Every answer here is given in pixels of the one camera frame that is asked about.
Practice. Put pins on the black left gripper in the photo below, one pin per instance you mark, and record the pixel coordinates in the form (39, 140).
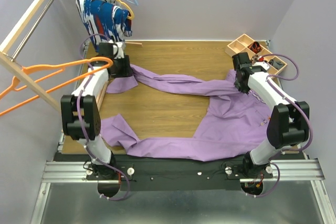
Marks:
(126, 71)

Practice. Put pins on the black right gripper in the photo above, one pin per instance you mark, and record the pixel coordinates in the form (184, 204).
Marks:
(243, 89)

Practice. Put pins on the purple trousers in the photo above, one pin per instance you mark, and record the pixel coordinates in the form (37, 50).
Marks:
(234, 124)

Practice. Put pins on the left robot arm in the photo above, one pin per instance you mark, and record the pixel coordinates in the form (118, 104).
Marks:
(79, 110)

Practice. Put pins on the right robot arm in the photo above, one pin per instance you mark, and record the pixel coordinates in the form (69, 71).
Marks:
(288, 125)

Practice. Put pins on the wooden compartment tray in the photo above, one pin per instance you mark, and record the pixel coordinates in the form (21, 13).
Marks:
(241, 44)

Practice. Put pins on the red black rolled item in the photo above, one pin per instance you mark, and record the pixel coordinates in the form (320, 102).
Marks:
(255, 47)

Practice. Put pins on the grey rolled item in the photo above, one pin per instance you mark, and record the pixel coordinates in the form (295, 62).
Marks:
(277, 64)

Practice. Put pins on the blue white patterned garment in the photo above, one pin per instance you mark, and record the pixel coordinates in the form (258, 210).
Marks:
(104, 21)

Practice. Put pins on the metal hanging rod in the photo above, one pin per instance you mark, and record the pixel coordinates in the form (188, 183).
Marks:
(21, 24)

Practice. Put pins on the wooden clothes rack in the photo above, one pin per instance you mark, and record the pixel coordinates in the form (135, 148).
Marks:
(56, 40)

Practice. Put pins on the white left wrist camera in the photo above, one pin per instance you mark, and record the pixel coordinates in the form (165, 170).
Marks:
(117, 49)

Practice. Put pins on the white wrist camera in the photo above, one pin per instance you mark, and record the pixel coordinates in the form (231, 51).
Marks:
(117, 49)
(260, 61)

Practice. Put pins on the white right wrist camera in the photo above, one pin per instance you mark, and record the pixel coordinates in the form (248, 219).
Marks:
(260, 61)

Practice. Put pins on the black mounting base plate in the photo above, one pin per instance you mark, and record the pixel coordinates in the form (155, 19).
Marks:
(154, 174)

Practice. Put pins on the aluminium rail frame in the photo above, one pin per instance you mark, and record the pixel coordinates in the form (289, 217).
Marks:
(297, 168)

